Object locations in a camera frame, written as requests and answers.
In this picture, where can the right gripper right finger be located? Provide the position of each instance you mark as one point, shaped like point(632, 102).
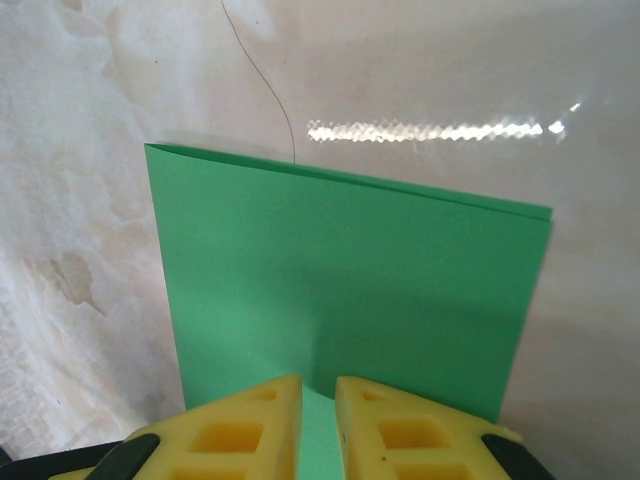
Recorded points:
point(360, 440)

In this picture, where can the green paper sheet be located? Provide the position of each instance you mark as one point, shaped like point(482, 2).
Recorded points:
point(350, 275)

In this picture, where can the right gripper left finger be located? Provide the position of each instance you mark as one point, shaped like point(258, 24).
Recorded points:
point(280, 440)

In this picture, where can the thin brown hair strand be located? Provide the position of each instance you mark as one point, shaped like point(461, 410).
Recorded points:
point(287, 125)

